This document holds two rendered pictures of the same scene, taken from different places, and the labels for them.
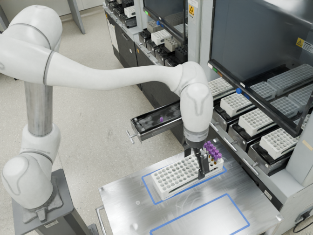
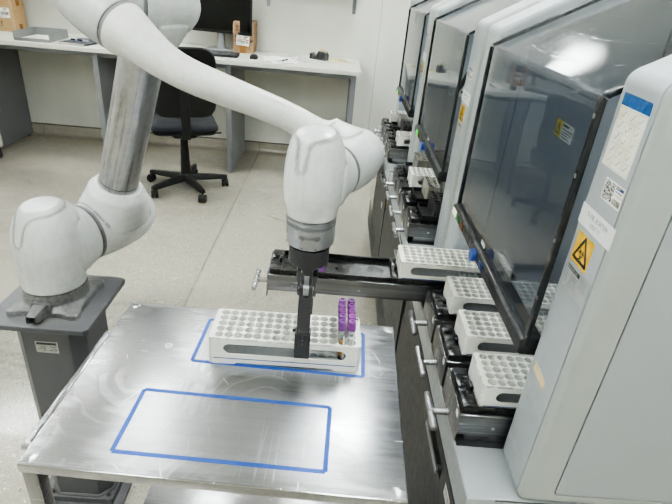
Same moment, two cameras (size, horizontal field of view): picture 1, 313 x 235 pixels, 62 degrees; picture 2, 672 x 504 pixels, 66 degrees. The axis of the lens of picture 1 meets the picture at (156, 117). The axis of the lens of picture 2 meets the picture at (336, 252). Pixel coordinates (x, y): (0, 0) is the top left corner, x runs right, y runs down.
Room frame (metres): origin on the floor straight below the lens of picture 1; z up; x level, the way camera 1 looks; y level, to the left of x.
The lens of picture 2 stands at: (-0.16, -0.47, 1.51)
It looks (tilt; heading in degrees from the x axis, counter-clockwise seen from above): 28 degrees down; 20
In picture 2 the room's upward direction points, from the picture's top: 5 degrees clockwise
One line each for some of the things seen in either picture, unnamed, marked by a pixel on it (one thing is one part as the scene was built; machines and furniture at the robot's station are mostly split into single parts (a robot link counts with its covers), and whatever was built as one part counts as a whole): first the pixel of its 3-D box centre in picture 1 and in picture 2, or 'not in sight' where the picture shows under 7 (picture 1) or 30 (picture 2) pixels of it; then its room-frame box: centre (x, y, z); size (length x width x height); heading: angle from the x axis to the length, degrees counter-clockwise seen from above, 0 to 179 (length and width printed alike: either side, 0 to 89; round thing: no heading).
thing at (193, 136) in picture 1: (195, 128); (310, 229); (0.62, -0.14, 1.10); 0.09 x 0.09 x 0.06
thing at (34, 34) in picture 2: not in sight; (41, 34); (2.96, 3.24, 0.93); 0.35 x 0.26 x 0.06; 26
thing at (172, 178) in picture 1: (187, 171); (286, 339); (0.61, -0.11, 0.85); 0.30 x 0.10 x 0.06; 112
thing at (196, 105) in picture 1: (196, 103); (318, 170); (0.64, -0.14, 1.21); 0.13 x 0.11 x 0.16; 175
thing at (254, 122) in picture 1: (268, 116); (524, 338); (0.89, -0.56, 0.83); 0.30 x 0.10 x 0.06; 112
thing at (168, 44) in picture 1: (169, 45); (427, 189); (1.65, -0.15, 0.85); 0.12 x 0.02 x 0.06; 23
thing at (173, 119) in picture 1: (187, 108); (384, 278); (1.06, -0.18, 0.78); 0.73 x 0.14 x 0.09; 112
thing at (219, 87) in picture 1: (214, 90); (451, 267); (1.13, -0.35, 0.83); 0.30 x 0.10 x 0.06; 112
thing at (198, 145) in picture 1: (195, 141); (308, 264); (0.62, -0.14, 1.03); 0.08 x 0.07 x 0.09; 23
